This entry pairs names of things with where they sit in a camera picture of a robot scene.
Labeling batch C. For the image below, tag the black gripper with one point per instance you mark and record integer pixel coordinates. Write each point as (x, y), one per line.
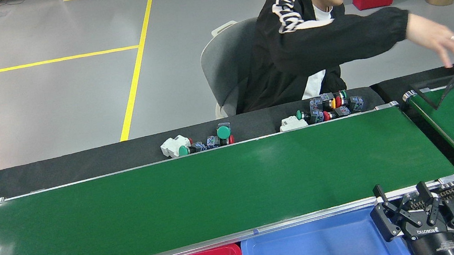
(433, 245)

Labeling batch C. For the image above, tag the white circuit breaker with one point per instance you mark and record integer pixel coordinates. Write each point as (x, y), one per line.
(292, 124)
(173, 146)

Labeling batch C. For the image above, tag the blue plastic tray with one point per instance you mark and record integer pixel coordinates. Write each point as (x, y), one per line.
(317, 249)

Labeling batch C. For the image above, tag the long green conveyor belt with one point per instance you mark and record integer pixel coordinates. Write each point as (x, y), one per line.
(174, 198)

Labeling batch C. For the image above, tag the person's right hand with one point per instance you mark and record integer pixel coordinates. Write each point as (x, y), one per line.
(443, 39)

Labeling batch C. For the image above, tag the person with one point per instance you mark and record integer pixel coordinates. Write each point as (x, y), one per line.
(297, 54)

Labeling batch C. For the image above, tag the grey chair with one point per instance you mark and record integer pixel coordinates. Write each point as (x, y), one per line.
(226, 64)

